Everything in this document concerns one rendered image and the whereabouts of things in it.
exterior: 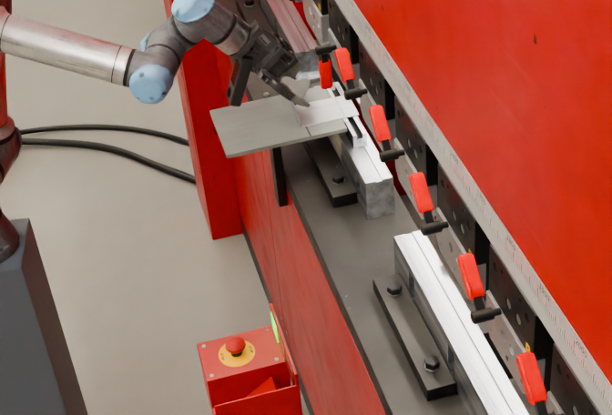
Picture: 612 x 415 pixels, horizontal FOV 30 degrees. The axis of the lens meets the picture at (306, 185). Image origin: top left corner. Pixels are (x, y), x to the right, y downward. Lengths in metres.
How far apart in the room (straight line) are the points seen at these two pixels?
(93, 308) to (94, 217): 0.46
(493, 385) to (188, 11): 0.91
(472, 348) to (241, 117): 0.81
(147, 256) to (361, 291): 1.61
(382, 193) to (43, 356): 0.91
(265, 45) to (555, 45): 1.16
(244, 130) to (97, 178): 1.72
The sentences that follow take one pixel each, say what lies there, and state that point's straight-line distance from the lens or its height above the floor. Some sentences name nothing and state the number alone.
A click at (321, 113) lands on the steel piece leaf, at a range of 2.43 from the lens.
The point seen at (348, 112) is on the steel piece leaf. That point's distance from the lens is 2.43.
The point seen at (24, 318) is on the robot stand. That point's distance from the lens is 2.63.
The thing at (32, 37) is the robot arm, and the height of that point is 1.33.
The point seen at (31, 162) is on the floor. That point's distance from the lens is 4.24.
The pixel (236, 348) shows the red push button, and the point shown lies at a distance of 2.18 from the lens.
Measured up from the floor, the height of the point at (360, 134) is 0.99.
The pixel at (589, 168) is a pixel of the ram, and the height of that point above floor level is 1.64.
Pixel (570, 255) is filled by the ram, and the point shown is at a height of 1.50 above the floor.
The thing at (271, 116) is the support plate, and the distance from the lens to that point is 2.44.
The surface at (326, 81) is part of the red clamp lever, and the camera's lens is 2.22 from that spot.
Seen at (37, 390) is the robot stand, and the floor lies 0.39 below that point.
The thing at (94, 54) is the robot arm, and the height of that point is 1.29.
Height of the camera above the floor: 2.36
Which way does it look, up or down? 38 degrees down
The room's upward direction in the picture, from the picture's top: 6 degrees counter-clockwise
